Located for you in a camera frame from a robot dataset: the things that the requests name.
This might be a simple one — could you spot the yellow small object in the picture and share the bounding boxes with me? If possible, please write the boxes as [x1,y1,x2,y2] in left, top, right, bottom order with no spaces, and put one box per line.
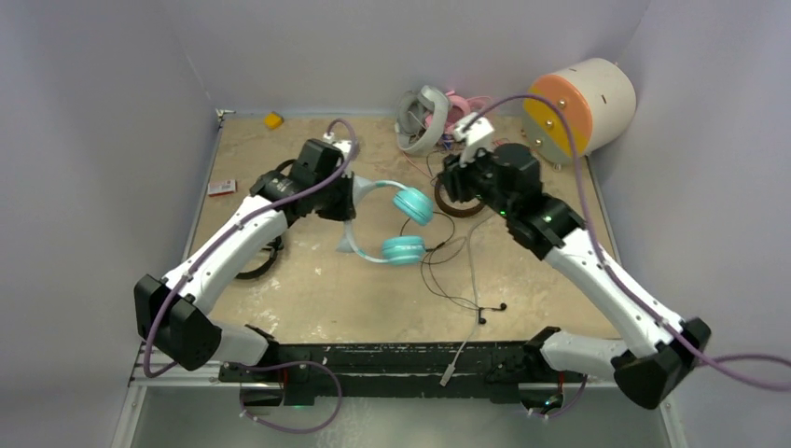
[262,112,284,130]

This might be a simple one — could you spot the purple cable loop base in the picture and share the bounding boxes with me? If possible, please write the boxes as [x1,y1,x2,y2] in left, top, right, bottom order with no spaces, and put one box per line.
[239,356,345,433]

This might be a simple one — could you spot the white usb cable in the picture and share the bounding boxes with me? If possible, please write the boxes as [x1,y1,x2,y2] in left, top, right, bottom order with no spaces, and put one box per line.
[438,213,495,389]

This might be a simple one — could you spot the grey white headphones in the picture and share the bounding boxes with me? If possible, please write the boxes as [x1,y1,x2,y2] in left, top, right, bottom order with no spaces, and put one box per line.
[395,85,451,155]

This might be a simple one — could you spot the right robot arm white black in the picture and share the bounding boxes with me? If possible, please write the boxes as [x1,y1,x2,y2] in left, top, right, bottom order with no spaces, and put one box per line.
[437,144,712,410]

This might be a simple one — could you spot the black headphones with cable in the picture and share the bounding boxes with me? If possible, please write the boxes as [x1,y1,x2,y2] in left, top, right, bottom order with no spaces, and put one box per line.
[234,159,298,281]

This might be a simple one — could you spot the round drawer cabinet orange yellow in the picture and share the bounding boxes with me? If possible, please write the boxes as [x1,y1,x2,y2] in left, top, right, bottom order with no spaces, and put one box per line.
[522,58,637,165]

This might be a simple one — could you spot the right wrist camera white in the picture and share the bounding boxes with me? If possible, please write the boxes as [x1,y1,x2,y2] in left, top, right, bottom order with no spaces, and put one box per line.
[451,113,494,167]

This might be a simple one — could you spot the teal white cat headphones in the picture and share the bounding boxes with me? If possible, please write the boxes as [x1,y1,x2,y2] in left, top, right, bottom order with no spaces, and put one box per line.
[335,177,509,326]

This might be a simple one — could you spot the small red white box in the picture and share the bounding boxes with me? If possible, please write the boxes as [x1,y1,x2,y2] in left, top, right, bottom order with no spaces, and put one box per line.
[206,179,238,197]

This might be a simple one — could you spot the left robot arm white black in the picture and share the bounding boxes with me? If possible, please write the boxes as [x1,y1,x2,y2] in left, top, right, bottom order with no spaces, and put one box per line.
[133,134,359,382]

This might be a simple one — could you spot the brown headphones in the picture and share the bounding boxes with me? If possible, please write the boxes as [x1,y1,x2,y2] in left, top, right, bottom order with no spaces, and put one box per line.
[434,178,486,218]

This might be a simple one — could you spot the pink headphones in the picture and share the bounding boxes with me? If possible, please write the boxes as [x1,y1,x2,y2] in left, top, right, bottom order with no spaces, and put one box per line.
[445,91,492,134]

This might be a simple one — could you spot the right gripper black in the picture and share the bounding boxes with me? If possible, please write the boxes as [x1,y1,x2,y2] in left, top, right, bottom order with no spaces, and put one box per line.
[436,142,515,220]

